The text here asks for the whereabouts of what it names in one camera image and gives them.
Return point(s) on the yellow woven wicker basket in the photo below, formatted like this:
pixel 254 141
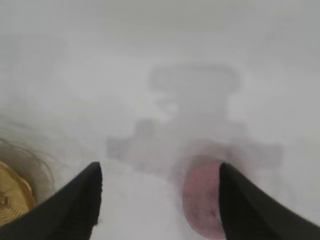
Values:
pixel 12 192

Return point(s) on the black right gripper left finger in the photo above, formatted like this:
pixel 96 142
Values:
pixel 70 207

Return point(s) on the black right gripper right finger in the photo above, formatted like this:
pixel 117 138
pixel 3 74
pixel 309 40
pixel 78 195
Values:
pixel 247 212

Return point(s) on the pink peach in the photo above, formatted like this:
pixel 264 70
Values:
pixel 201 195

